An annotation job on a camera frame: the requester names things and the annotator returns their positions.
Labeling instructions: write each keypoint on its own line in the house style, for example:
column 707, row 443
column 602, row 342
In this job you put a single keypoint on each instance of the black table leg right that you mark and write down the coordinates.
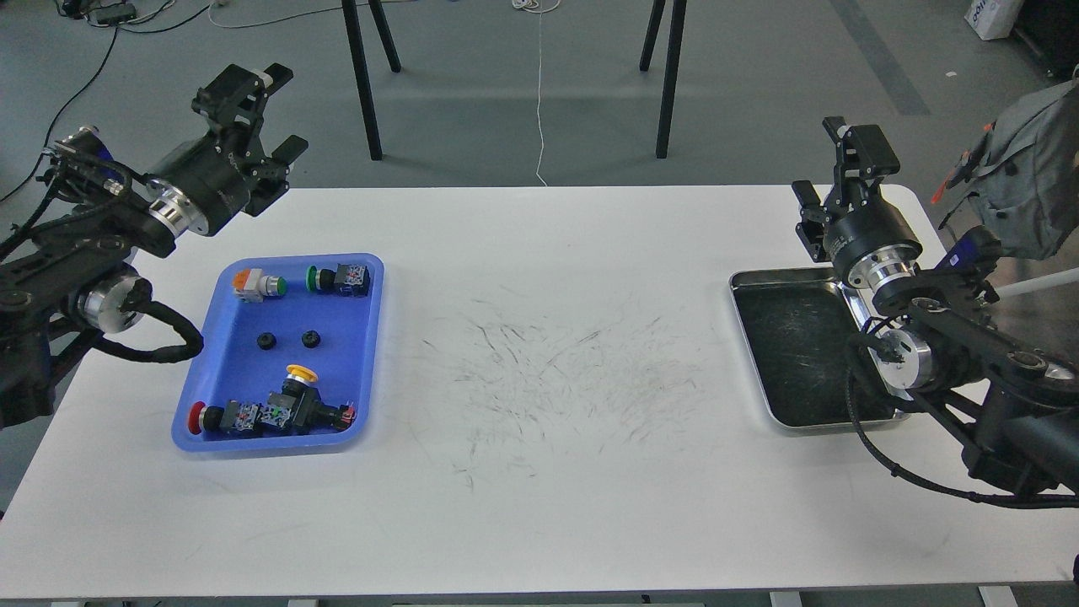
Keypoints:
column 674, row 45

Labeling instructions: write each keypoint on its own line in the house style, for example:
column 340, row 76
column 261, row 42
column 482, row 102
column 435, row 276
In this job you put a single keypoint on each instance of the yellow push button switch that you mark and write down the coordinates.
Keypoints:
column 298, row 407

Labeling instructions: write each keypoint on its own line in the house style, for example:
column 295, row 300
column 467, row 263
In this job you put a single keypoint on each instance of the orange white push button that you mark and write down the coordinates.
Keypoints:
column 254, row 285

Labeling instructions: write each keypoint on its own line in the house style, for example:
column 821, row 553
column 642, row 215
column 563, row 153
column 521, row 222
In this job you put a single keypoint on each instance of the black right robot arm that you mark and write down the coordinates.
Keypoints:
column 1011, row 406

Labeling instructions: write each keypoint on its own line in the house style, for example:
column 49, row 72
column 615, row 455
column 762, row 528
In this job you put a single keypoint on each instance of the red push button switch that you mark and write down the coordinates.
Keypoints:
column 234, row 419

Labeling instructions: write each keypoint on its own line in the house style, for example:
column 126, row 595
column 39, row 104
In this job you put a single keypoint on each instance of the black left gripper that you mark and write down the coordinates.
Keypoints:
column 202, row 185

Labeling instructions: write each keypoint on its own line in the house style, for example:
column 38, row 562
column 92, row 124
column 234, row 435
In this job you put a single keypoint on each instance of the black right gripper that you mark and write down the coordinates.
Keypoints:
column 865, row 239

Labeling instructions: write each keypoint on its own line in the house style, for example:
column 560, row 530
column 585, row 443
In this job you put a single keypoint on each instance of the silver metal tray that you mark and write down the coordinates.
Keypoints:
column 796, row 322

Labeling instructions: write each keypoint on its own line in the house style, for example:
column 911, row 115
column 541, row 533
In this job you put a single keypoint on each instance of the grey backpack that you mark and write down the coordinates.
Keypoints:
column 1020, row 176

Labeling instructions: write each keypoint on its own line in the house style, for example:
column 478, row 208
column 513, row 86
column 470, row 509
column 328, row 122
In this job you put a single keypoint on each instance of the black table leg left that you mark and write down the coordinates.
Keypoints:
column 357, row 49

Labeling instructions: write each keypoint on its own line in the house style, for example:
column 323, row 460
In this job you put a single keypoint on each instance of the green push button switch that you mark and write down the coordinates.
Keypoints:
column 346, row 280

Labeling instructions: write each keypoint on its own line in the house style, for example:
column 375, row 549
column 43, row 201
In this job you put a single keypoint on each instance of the black power strip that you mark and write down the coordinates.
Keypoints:
column 112, row 14

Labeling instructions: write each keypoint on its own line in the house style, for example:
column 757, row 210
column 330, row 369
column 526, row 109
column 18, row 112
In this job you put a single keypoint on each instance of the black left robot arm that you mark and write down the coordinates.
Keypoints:
column 68, row 287

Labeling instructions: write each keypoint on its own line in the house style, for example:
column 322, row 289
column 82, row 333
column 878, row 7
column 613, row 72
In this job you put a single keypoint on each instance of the white bag corner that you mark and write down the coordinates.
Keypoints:
column 991, row 19

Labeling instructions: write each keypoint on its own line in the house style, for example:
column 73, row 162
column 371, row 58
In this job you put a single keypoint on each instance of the black table leg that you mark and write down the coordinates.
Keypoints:
column 674, row 45
column 357, row 49

